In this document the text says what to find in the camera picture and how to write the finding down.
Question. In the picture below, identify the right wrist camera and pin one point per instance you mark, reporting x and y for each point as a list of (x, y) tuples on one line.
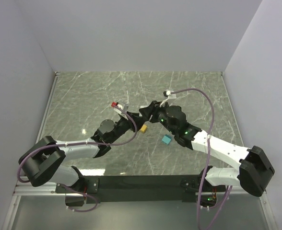
[(169, 98)]

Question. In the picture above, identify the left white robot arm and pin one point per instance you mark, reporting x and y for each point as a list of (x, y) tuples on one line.
[(43, 162)]

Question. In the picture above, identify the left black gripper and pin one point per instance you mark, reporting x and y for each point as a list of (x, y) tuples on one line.
[(131, 120)]

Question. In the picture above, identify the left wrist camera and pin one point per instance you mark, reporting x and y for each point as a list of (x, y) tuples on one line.
[(119, 107)]

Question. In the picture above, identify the black base bar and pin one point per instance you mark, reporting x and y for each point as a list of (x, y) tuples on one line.
[(141, 188)]

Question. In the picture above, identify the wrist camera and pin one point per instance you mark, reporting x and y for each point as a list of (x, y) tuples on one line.
[(169, 98), (119, 107)]

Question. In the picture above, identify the yellow plug adapter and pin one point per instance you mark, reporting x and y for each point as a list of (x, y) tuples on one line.
[(143, 129)]

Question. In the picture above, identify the teal plug adapter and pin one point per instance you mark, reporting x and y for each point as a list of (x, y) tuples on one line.
[(167, 139)]

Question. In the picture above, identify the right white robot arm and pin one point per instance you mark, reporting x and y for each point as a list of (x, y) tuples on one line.
[(249, 168)]

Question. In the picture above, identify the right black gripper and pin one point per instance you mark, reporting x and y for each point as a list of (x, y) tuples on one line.
[(153, 109)]

